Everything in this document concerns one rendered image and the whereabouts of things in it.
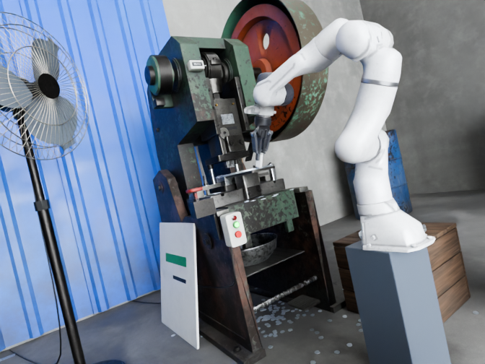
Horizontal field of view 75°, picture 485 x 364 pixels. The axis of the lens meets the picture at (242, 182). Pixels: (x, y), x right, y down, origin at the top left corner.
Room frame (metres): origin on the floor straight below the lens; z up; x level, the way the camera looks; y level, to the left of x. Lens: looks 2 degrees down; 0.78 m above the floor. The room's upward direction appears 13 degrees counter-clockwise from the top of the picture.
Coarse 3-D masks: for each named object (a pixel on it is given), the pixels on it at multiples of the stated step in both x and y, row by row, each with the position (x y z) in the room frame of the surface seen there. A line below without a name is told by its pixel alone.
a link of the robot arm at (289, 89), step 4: (264, 72) 1.33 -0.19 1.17; (268, 72) 1.32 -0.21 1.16; (272, 72) 1.34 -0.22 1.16; (260, 76) 1.34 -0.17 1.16; (264, 76) 1.32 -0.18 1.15; (268, 76) 1.32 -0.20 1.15; (260, 80) 1.34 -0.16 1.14; (288, 84) 1.29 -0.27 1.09; (288, 88) 1.28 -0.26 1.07; (292, 88) 1.30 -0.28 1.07; (288, 92) 1.28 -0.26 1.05; (292, 92) 1.30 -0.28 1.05; (288, 96) 1.28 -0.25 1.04; (292, 96) 1.30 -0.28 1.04; (284, 100) 1.29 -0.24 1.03; (288, 100) 1.30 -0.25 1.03; (284, 104) 1.31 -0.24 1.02; (288, 104) 1.33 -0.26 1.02
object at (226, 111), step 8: (216, 104) 1.60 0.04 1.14; (224, 104) 1.64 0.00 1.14; (232, 104) 1.65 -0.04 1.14; (224, 112) 1.63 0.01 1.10; (232, 112) 1.66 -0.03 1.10; (224, 120) 1.62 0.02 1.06; (232, 120) 1.65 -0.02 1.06; (224, 128) 1.61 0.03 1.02; (232, 128) 1.64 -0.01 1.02; (240, 128) 1.67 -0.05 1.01; (216, 136) 1.62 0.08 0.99; (224, 136) 1.59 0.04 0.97; (232, 136) 1.60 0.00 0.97; (240, 136) 1.63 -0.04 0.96; (216, 144) 1.63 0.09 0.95; (224, 144) 1.61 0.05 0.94; (232, 144) 1.58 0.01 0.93; (240, 144) 1.62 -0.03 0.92; (216, 152) 1.65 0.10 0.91; (224, 152) 1.60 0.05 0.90; (232, 152) 1.63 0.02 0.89
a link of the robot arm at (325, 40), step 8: (336, 24) 1.04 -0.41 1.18; (376, 24) 0.98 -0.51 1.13; (320, 32) 1.09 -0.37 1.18; (328, 32) 1.05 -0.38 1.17; (336, 32) 1.04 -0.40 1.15; (384, 32) 0.98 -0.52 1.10; (320, 40) 1.08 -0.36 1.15; (328, 40) 1.06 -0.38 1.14; (384, 40) 0.98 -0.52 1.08; (392, 40) 1.02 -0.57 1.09; (320, 48) 1.08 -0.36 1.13; (328, 48) 1.07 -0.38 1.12; (336, 48) 1.07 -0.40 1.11; (328, 56) 1.09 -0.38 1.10; (336, 56) 1.10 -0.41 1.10
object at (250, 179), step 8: (264, 168) 1.45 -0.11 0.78; (272, 168) 1.48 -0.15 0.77; (232, 176) 1.56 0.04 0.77; (240, 176) 1.54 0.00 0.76; (248, 176) 1.55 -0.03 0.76; (256, 176) 1.57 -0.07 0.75; (240, 184) 1.55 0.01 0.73; (248, 184) 1.54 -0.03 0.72; (256, 184) 1.57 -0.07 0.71; (248, 192) 1.53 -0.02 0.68; (256, 192) 1.56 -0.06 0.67
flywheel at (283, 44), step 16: (256, 16) 1.80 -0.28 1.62; (272, 16) 1.70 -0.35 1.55; (288, 16) 1.62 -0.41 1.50; (240, 32) 1.96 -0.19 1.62; (256, 32) 1.88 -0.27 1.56; (272, 32) 1.77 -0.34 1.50; (288, 32) 1.63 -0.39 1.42; (256, 48) 1.91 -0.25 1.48; (272, 48) 1.80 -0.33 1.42; (288, 48) 1.69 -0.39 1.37; (256, 64) 1.88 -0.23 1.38; (272, 64) 1.82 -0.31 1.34; (256, 80) 1.91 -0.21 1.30; (288, 112) 1.73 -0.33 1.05; (272, 128) 1.87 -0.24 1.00
